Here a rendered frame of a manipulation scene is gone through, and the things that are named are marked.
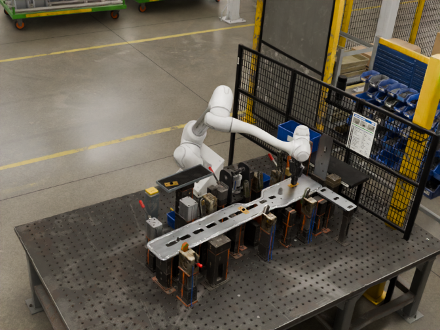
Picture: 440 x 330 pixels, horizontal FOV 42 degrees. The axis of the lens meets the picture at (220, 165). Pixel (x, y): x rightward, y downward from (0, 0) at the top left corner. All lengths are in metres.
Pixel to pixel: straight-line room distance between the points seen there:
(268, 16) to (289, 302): 3.67
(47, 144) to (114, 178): 1.01
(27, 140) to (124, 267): 3.17
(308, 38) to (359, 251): 2.58
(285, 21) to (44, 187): 2.96
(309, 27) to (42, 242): 3.36
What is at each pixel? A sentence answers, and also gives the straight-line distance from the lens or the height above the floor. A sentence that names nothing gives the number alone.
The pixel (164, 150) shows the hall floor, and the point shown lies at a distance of 6.33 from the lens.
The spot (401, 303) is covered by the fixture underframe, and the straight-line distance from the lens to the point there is 4.52.
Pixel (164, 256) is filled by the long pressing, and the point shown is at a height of 1.00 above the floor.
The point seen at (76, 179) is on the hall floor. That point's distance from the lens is 5.87.
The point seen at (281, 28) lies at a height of 1.29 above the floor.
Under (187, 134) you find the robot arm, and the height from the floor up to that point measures 1.14.
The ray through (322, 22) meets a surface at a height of 1.54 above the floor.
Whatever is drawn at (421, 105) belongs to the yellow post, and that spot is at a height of 1.68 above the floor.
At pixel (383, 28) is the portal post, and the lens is 7.94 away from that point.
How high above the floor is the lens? 3.20
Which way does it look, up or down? 32 degrees down
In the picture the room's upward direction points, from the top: 5 degrees clockwise
